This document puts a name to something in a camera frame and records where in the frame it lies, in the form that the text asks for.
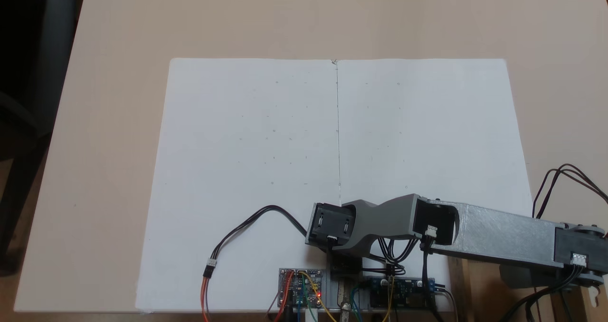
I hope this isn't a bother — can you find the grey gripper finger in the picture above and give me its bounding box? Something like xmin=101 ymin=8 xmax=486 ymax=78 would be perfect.
xmin=499 ymin=264 xmax=540 ymax=289

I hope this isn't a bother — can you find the brown cardboard box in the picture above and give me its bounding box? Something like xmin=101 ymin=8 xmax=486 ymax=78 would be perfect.
xmin=449 ymin=256 xmax=608 ymax=322

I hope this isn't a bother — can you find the blue power converter board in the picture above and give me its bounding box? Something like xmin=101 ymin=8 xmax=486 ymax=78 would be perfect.
xmin=368 ymin=276 xmax=437 ymax=310

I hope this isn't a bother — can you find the metal table clamp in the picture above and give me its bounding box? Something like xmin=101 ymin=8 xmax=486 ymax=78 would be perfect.
xmin=336 ymin=277 xmax=354 ymax=322

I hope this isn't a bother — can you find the motor controller circuit board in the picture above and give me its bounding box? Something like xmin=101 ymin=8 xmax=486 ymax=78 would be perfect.
xmin=278 ymin=267 xmax=327 ymax=309

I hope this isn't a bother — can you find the black gripper motor cable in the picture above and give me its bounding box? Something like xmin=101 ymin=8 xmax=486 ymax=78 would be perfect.
xmin=532 ymin=164 xmax=608 ymax=218

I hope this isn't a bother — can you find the black arm motor cable bundle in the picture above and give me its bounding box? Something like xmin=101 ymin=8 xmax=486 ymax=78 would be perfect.
xmin=368 ymin=237 xmax=589 ymax=322

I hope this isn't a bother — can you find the yellow jumper wire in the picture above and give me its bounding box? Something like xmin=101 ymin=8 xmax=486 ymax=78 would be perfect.
xmin=300 ymin=272 xmax=339 ymax=322

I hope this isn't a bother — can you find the black cable with white connector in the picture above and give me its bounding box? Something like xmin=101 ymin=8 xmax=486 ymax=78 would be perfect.
xmin=203 ymin=205 xmax=310 ymax=279

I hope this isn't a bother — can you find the orange red wire pair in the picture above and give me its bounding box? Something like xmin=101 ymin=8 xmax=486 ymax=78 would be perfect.
xmin=200 ymin=265 xmax=213 ymax=322

